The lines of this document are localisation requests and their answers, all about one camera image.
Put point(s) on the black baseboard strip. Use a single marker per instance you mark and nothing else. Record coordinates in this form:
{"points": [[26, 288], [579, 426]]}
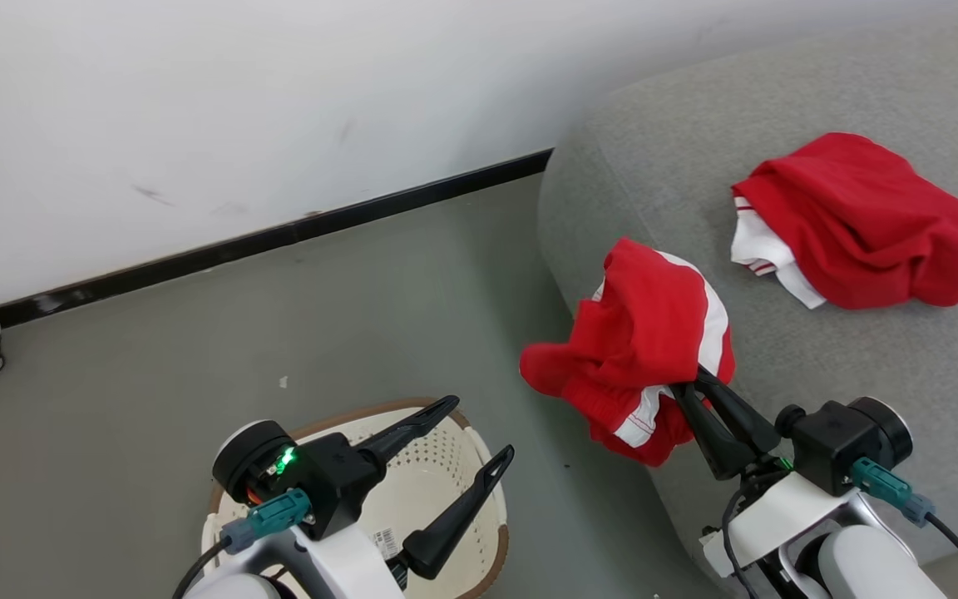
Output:
{"points": [[279, 237]]}

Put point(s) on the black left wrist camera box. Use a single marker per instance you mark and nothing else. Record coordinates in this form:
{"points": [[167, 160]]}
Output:
{"points": [[338, 482]]}

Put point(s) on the red garment with white trim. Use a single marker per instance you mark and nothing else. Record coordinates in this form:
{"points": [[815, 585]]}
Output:
{"points": [[861, 225]]}

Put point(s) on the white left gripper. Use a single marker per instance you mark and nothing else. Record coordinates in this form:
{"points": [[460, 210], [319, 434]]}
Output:
{"points": [[346, 570]]}

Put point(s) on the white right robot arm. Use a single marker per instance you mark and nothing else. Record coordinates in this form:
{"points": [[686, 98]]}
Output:
{"points": [[861, 566]]}

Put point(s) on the red shorts with white stripes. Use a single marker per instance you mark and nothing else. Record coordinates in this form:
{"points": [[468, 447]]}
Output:
{"points": [[637, 333]]}

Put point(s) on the white perforated basket brown rim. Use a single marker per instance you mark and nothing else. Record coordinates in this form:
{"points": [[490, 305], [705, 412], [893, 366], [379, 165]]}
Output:
{"points": [[429, 499]]}

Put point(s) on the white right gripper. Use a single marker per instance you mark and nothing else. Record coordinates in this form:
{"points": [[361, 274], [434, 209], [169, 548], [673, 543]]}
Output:
{"points": [[778, 516]]}

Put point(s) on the grey fabric sofa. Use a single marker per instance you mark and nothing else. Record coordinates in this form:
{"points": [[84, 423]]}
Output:
{"points": [[861, 358]]}

